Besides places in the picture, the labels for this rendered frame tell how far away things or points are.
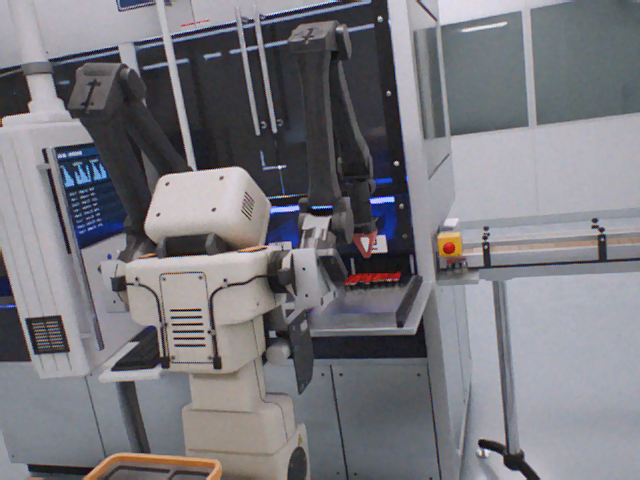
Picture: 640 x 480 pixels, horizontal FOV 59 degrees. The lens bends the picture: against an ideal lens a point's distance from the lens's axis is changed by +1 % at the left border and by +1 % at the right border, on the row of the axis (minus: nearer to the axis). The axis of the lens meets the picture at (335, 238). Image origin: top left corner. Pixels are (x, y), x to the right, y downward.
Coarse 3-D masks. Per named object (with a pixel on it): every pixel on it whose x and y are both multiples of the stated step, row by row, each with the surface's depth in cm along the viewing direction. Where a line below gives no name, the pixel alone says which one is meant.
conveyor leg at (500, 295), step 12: (504, 288) 197; (504, 300) 198; (504, 312) 199; (504, 324) 200; (504, 336) 201; (504, 348) 202; (504, 360) 203; (504, 372) 204; (504, 384) 205; (504, 396) 207; (504, 408) 208; (504, 420) 210; (516, 420) 208; (516, 432) 209; (516, 444) 210
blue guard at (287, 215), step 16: (272, 208) 198; (288, 208) 196; (384, 208) 186; (400, 208) 185; (272, 224) 199; (288, 224) 197; (384, 224) 188; (400, 224) 186; (272, 240) 201; (288, 240) 199; (352, 240) 192; (400, 240) 188; (0, 256) 237; (0, 272) 239
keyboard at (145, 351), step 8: (152, 336) 188; (144, 344) 182; (152, 344) 181; (128, 352) 177; (136, 352) 176; (144, 352) 175; (152, 352) 175; (120, 360) 172; (128, 360) 171; (136, 360) 170; (144, 360) 169; (152, 360) 169; (160, 360) 172; (112, 368) 170; (120, 368) 169; (128, 368) 169; (136, 368) 168; (144, 368) 168; (152, 368) 168
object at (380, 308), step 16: (336, 288) 188; (336, 304) 178; (352, 304) 176; (368, 304) 173; (384, 304) 171; (400, 304) 161; (320, 320) 161; (336, 320) 160; (352, 320) 158; (368, 320) 157; (384, 320) 156
